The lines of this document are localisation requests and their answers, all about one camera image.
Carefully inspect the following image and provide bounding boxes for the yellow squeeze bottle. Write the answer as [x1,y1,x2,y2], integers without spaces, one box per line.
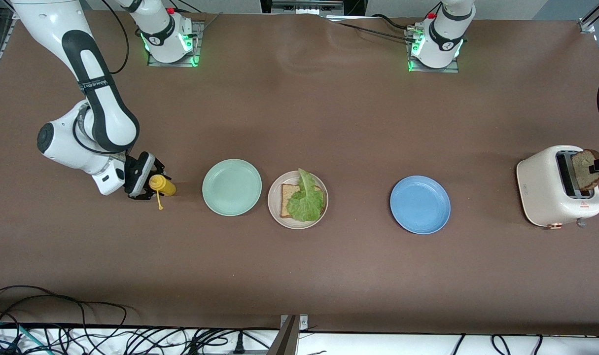
[149,175,177,211]

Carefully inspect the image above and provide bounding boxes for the brown bread slice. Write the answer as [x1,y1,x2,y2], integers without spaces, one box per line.
[281,183,325,219]
[571,149,599,192]

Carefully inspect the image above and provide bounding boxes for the green lettuce leaf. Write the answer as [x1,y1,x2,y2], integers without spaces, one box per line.
[286,168,325,223]

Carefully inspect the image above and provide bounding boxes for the mint green plate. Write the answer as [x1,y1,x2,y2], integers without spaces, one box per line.
[202,159,263,217]

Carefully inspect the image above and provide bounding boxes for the beige plate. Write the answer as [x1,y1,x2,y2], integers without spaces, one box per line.
[268,170,329,230]

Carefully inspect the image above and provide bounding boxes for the blue plate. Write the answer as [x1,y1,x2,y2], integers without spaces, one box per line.
[390,176,451,235]

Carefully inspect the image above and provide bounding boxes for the white toaster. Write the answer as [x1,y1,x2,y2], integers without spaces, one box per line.
[516,145,599,229]

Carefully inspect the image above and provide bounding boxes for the silver metal device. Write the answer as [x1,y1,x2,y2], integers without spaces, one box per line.
[271,0,345,16]

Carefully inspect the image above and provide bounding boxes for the long looping black cable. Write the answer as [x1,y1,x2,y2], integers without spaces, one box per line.
[0,285,128,341]

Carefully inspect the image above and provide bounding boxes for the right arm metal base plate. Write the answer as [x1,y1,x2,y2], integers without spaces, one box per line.
[147,20,204,67]

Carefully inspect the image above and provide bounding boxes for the teal cable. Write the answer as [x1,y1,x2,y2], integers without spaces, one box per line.
[0,320,51,355]

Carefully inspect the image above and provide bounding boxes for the grey metal post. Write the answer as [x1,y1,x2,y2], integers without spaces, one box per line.
[266,316,300,355]

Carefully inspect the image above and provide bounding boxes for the aluminium corner bracket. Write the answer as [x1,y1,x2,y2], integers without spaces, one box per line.
[280,314,309,332]

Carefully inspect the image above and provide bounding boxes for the black braided cable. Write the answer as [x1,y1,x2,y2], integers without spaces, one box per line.
[328,18,414,42]

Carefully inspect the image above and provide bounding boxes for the thin black cable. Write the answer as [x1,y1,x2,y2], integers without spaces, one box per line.
[371,13,411,30]

